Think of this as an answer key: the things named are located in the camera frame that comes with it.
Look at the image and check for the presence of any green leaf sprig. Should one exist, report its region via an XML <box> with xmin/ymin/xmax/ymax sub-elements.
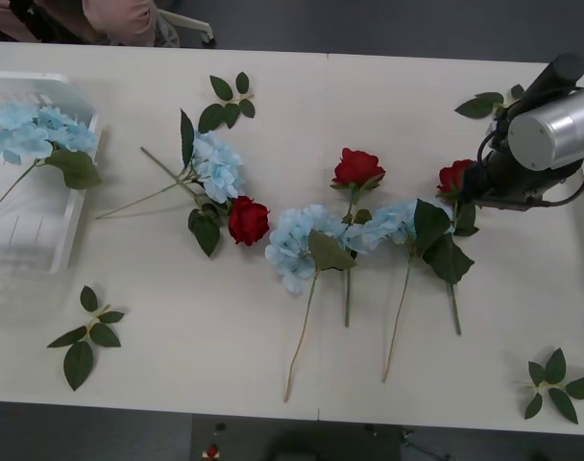
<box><xmin>512</xmin><ymin>348</ymin><xmax>584</xmax><ymax>425</ymax></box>
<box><xmin>46</xmin><ymin>285</ymin><xmax>126</xmax><ymax>393</ymax></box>
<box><xmin>453</xmin><ymin>84</ymin><xmax>526</xmax><ymax>120</ymax></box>
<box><xmin>197</xmin><ymin>70</ymin><xmax>256</xmax><ymax>135</ymax></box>

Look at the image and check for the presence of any person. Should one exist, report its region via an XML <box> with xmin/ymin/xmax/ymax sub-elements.
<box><xmin>80</xmin><ymin>0</ymin><xmax>159</xmax><ymax>48</ymax></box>

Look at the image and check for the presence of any white plastic basket box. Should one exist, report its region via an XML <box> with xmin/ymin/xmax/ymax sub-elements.
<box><xmin>0</xmin><ymin>70</ymin><xmax>104</xmax><ymax>289</ymax></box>

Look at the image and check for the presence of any pale blue flower, broad leaf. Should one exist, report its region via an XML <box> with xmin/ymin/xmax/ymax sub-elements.
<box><xmin>0</xmin><ymin>100</ymin><xmax>103</xmax><ymax>222</ymax></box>

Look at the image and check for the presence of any white chair base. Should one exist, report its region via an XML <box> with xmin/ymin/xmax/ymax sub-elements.
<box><xmin>152</xmin><ymin>8</ymin><xmax>217</xmax><ymax>49</ymax></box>

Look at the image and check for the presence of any red rose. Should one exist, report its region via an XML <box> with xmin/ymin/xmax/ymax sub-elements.
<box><xmin>422</xmin><ymin>158</ymin><xmax>480</xmax><ymax>336</ymax></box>
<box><xmin>329</xmin><ymin>147</ymin><xmax>387</xmax><ymax>328</ymax></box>
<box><xmin>140</xmin><ymin>146</ymin><xmax>272</xmax><ymax>259</ymax></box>

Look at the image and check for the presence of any pale blue flower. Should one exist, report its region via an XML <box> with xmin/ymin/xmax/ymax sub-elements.
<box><xmin>264</xmin><ymin>204</ymin><xmax>358</xmax><ymax>403</ymax></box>
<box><xmin>344</xmin><ymin>198</ymin><xmax>455</xmax><ymax>384</ymax></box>
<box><xmin>0</xmin><ymin>100</ymin><xmax>103</xmax><ymax>222</ymax></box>
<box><xmin>94</xmin><ymin>109</ymin><xmax>248</xmax><ymax>221</ymax></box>

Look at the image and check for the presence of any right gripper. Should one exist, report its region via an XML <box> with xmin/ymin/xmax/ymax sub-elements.
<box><xmin>463</xmin><ymin>153</ymin><xmax>570</xmax><ymax>206</ymax></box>

